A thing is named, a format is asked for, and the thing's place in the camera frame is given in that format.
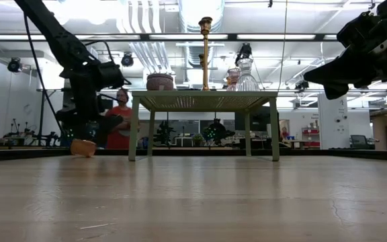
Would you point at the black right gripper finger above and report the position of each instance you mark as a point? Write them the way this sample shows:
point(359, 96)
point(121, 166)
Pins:
point(341, 75)

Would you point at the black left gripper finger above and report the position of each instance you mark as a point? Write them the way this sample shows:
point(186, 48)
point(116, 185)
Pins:
point(107, 126)
point(76, 127)

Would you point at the purple small cup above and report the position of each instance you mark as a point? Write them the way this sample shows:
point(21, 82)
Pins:
point(160, 81)

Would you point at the clear glass candle holder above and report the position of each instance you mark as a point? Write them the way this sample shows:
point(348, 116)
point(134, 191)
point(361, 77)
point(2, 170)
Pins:
point(246, 80)

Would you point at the pink glass candle holder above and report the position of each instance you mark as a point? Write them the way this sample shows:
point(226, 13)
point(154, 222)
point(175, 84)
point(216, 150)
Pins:
point(234, 79)

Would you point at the black background robot arm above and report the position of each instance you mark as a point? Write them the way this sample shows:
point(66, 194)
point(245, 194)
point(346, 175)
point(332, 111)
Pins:
point(164, 132)
point(217, 131)

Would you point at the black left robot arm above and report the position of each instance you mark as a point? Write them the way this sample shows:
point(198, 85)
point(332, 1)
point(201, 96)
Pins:
point(55, 33)

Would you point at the person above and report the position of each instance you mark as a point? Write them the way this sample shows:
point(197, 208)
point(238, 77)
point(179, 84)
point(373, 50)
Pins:
point(121, 111)
point(285, 132)

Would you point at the white pillar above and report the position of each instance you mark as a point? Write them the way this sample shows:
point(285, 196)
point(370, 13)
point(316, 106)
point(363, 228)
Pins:
point(333, 121)

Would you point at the black ceiling spotlight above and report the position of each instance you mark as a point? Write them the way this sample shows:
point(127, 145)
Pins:
point(14, 65)
point(245, 50)
point(127, 60)

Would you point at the black office chair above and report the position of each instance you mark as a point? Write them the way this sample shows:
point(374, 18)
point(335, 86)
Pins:
point(359, 141)

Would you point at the red storage cart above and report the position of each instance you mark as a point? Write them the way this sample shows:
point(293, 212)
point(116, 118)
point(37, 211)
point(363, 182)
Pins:
point(311, 138)

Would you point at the small green plant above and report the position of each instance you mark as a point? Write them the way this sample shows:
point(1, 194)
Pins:
point(198, 139)

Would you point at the black display screen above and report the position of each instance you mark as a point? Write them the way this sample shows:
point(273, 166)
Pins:
point(259, 121)

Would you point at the green perforated metal shelf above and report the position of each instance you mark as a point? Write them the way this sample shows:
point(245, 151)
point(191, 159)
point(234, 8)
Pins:
point(207, 101)

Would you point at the black aluminium table frame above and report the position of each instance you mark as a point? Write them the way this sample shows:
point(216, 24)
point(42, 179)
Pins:
point(314, 153)

